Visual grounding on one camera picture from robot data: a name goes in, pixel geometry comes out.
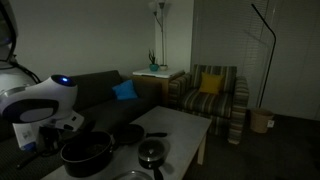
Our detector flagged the wooden side table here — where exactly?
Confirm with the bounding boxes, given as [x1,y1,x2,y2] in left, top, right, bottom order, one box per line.
[130,67,186,107]

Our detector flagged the striped armchair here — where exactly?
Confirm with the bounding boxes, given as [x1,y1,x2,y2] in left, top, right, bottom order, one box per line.
[168,64,249,144]

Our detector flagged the black frying pan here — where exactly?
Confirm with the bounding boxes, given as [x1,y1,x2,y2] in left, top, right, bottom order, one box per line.
[113,124,167,145]

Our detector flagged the white floor lamp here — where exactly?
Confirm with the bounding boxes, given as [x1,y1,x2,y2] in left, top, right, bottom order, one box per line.
[148,0,168,71]

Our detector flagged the dark grey sofa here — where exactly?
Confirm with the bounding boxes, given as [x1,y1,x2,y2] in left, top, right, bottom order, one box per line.
[0,70,162,180]

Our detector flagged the black arc floor lamp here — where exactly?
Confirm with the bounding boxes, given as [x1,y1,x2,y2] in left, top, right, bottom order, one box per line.
[251,3,277,109]

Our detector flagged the blue cushion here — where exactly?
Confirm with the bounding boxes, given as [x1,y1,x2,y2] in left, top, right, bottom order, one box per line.
[112,80,138,100]

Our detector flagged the round glass pot lid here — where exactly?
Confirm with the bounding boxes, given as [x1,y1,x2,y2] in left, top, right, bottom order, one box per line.
[112,170,153,180]

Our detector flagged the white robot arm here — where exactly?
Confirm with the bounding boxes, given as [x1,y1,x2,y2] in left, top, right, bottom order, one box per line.
[0,0,84,151]

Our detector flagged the yellow cushion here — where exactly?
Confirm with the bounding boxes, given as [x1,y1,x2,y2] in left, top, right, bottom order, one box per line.
[199,73,224,95]

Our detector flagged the large black pot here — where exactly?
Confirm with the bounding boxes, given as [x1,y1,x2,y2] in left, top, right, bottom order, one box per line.
[60,132,113,178]

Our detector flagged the beige waste basket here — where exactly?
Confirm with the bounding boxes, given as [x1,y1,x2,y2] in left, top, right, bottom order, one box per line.
[250,108,274,133]

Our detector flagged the teal plant pot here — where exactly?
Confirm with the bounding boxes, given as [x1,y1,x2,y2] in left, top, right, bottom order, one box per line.
[148,50,159,72]

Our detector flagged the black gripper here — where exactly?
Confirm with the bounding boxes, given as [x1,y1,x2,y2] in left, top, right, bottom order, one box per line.
[39,127,66,155]

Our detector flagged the small black saucepan with lid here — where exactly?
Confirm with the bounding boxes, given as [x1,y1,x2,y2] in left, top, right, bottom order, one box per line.
[138,139,165,180]

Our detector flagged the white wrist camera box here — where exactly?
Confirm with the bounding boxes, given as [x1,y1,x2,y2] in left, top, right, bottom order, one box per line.
[13,111,84,151]

